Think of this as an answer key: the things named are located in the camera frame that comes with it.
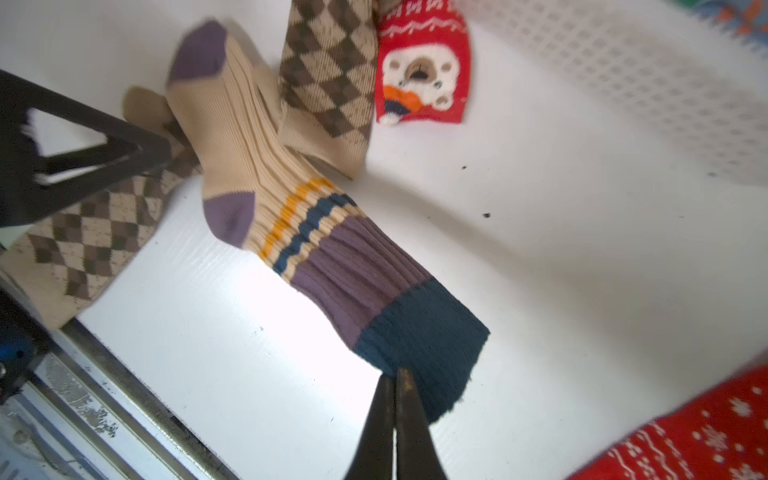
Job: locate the red christmas sock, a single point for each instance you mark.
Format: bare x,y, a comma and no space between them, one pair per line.
424,63
721,434

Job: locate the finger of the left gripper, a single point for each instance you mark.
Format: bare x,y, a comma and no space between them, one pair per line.
34,186

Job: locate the white plastic basket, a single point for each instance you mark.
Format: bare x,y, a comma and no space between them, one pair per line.
699,85

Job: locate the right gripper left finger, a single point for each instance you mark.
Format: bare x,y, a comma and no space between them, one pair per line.
373,459

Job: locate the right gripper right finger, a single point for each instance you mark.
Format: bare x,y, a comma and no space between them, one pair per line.
416,457

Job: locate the brown argyle sock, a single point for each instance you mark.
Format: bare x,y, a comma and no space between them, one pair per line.
63,263
327,79

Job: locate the beige purple sock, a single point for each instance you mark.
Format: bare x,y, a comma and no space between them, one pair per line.
261,197

